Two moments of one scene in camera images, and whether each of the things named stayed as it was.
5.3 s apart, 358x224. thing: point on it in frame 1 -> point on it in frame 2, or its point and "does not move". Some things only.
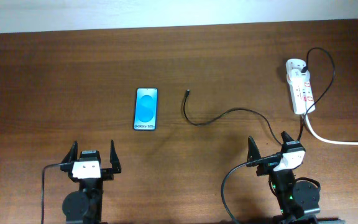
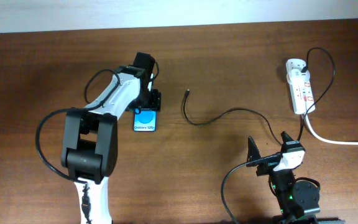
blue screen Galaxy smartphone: x=146 y=109 does not move
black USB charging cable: x=302 y=117 does not move
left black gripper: x=106 y=173 -> x=154 y=102
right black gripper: x=254 y=154 does not move
